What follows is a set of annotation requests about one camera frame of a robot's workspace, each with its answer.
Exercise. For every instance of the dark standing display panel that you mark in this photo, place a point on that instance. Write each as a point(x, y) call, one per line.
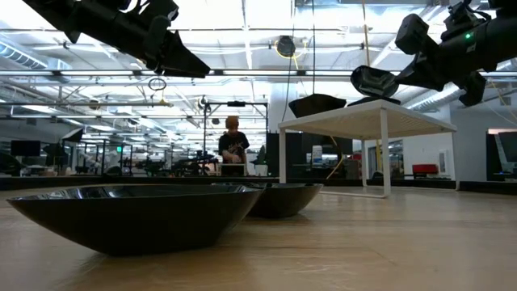
point(507, 153)

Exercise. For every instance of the red tool cart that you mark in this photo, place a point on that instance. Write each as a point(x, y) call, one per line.
point(424, 168)

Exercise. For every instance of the small plant in white pot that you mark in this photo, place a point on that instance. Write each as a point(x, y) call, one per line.
point(261, 159)

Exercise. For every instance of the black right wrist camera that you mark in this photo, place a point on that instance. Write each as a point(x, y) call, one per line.
point(460, 18)

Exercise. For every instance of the person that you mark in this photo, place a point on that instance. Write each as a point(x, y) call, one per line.
point(233, 143)

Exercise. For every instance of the black equipment rack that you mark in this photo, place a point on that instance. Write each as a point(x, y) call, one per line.
point(299, 153)

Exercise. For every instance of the black wavy square mini plate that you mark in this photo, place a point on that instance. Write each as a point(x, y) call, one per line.
point(317, 106)

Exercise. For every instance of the black computer monitor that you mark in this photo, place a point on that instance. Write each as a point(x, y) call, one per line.
point(25, 148)

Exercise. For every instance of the black gantry frame rig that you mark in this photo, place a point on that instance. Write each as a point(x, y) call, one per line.
point(236, 104)

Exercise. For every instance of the white perforated metal shelf rack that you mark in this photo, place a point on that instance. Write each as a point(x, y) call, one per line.
point(363, 121)

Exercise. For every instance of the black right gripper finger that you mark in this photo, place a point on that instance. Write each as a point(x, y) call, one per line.
point(432, 82)
point(420, 70)

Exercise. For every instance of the white labelled jug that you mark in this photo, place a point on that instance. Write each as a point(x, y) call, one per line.
point(317, 155)

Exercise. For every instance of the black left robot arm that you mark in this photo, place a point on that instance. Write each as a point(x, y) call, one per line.
point(89, 24)

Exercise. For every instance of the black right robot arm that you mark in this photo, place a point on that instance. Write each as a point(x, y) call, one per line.
point(501, 36)

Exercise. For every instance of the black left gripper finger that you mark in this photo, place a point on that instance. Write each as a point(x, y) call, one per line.
point(182, 69)
point(179, 50)

